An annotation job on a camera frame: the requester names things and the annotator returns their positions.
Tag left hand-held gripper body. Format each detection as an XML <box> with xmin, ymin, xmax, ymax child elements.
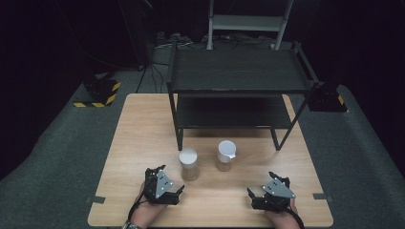
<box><xmin>143</xmin><ymin>167</ymin><xmax>181</xmax><ymax>205</ymax></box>

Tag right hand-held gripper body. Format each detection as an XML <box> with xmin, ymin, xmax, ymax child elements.
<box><xmin>251</xmin><ymin>176</ymin><xmax>296</xmax><ymax>212</ymax></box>

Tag clear jar with white lid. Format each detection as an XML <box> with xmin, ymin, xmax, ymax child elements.
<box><xmin>179</xmin><ymin>148</ymin><xmax>201</xmax><ymax>182</ymax></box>
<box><xmin>216</xmin><ymin>139</ymin><xmax>238</xmax><ymax>173</ymax></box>

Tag black two-tier shelf rack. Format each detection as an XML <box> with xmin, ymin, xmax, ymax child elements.
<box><xmin>166</xmin><ymin>40</ymin><xmax>323</xmax><ymax>152</ymax></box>

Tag person's right hand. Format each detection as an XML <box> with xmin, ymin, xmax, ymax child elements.
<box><xmin>264</xmin><ymin>198</ymin><xmax>302</xmax><ymax>229</ymax></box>

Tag person's left hand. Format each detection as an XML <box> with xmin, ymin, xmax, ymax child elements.
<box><xmin>131</xmin><ymin>182</ymin><xmax>168</xmax><ymax>229</ymax></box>

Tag grey tape strip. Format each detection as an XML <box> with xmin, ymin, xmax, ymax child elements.
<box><xmin>85</xmin><ymin>195</ymin><xmax>107</xmax><ymax>205</ymax></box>
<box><xmin>312</xmin><ymin>192</ymin><xmax>334</xmax><ymax>203</ymax></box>

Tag black base with yellow stripes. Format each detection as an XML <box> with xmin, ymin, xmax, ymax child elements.
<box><xmin>73</xmin><ymin>77</ymin><xmax>122</xmax><ymax>109</ymax></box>
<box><xmin>307</xmin><ymin>83</ymin><xmax>349</xmax><ymax>114</ymax></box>

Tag grey metal stand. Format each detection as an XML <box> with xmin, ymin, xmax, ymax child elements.
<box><xmin>206</xmin><ymin>0</ymin><xmax>294</xmax><ymax>51</ymax></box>

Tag black wrist strap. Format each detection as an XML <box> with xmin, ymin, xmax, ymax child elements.
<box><xmin>283</xmin><ymin>206</ymin><xmax>306</xmax><ymax>229</ymax></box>
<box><xmin>127</xmin><ymin>190</ymin><xmax>149</xmax><ymax>222</ymax></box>

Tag black floor cable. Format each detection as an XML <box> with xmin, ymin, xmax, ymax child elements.
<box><xmin>136</xmin><ymin>61</ymin><xmax>170</xmax><ymax>94</ymax></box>

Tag bundle of floor cables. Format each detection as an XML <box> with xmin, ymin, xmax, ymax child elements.
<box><xmin>154</xmin><ymin>31</ymin><xmax>276</xmax><ymax>51</ymax></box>

